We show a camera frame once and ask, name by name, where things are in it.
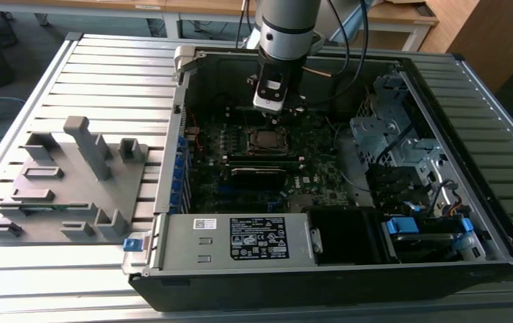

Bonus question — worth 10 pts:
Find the silver CPU chip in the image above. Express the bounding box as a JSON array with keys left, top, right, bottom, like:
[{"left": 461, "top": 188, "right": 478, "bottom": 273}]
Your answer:
[{"left": 251, "top": 130, "right": 284, "bottom": 149}]

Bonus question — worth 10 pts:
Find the metal socket cover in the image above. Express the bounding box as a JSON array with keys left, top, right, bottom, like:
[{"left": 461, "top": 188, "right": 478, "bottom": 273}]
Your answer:
[{"left": 247, "top": 127, "right": 292, "bottom": 155}]

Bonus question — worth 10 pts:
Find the CPU socket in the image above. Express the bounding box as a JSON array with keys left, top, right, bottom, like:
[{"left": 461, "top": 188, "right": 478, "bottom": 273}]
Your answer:
[{"left": 246, "top": 124, "right": 298, "bottom": 157}]

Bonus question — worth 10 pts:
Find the silver drive cage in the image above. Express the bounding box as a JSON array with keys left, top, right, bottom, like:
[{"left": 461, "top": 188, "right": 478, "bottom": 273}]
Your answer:
[{"left": 348, "top": 65, "right": 453, "bottom": 203}]

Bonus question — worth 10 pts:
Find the green motherboard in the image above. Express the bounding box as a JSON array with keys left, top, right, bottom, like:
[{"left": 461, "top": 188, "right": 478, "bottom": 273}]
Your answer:
[{"left": 183, "top": 104, "right": 364, "bottom": 215}]

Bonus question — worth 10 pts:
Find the expansion card black cooler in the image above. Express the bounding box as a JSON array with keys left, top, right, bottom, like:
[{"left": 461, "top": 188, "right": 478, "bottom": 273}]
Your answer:
[{"left": 230, "top": 166, "right": 287, "bottom": 190}]

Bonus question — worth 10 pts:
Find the chipset heatsink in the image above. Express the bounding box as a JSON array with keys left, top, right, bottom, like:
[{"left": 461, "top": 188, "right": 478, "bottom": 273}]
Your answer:
[{"left": 287, "top": 194, "right": 315, "bottom": 212}]

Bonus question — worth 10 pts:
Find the black disk bay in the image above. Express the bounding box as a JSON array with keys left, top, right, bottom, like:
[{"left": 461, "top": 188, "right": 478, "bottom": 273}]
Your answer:
[{"left": 366, "top": 164, "right": 431, "bottom": 216}]

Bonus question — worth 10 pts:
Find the wooden cabinet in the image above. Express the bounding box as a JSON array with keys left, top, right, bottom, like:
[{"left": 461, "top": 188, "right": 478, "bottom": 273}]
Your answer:
[{"left": 419, "top": 0, "right": 513, "bottom": 95}]

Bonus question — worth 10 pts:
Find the black fan shroud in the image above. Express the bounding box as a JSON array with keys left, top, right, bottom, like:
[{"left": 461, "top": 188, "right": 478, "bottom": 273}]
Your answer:
[{"left": 303, "top": 207, "right": 390, "bottom": 266}]

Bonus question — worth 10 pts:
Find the hard disk in blue carrier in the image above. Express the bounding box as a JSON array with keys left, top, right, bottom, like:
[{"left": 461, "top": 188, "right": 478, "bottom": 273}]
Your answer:
[{"left": 382, "top": 216, "right": 475, "bottom": 264}]

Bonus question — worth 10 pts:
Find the silver power supply unit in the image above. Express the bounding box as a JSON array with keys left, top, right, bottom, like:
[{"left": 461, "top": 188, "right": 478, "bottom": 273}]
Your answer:
[{"left": 159, "top": 212, "right": 318, "bottom": 270}]

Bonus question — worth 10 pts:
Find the grey parts rack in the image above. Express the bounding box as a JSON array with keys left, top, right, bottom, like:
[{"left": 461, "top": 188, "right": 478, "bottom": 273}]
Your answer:
[{"left": 0, "top": 116, "right": 152, "bottom": 243}]

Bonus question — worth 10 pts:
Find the blue case latch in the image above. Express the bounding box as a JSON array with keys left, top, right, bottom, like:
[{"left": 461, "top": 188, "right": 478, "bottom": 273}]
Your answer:
[{"left": 121, "top": 238, "right": 144, "bottom": 253}]

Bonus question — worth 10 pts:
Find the black PC case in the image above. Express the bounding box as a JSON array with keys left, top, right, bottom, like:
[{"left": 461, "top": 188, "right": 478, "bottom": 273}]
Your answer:
[{"left": 120, "top": 45, "right": 513, "bottom": 312}]

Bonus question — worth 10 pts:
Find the green RAM stick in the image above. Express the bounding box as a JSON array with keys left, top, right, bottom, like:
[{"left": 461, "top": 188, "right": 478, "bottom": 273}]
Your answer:
[{"left": 17, "top": 203, "right": 71, "bottom": 213}]

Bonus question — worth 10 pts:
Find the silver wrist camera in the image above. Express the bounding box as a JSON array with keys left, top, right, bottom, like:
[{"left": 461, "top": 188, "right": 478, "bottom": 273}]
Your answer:
[{"left": 251, "top": 77, "right": 287, "bottom": 112}]

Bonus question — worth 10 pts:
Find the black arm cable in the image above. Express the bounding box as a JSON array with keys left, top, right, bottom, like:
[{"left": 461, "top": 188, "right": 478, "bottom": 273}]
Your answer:
[
  {"left": 327, "top": 0, "right": 351, "bottom": 77},
  {"left": 311, "top": 0, "right": 368, "bottom": 109}
]

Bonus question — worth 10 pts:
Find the wooden desk white frame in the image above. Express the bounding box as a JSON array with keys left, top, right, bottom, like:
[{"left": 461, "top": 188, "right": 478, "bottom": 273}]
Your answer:
[{"left": 0, "top": 0, "right": 441, "bottom": 52}]

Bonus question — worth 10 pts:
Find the red black twisted wire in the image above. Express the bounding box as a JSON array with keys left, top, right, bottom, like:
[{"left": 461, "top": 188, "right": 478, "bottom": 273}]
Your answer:
[{"left": 188, "top": 106, "right": 207, "bottom": 153}]

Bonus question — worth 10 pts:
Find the black drive wire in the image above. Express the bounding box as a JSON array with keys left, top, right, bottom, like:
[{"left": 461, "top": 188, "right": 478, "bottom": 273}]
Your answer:
[{"left": 371, "top": 121, "right": 418, "bottom": 171}]

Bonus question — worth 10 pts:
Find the black power wire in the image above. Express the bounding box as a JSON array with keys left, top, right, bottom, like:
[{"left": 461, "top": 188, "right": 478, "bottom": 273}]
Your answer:
[{"left": 426, "top": 179, "right": 459, "bottom": 216}]

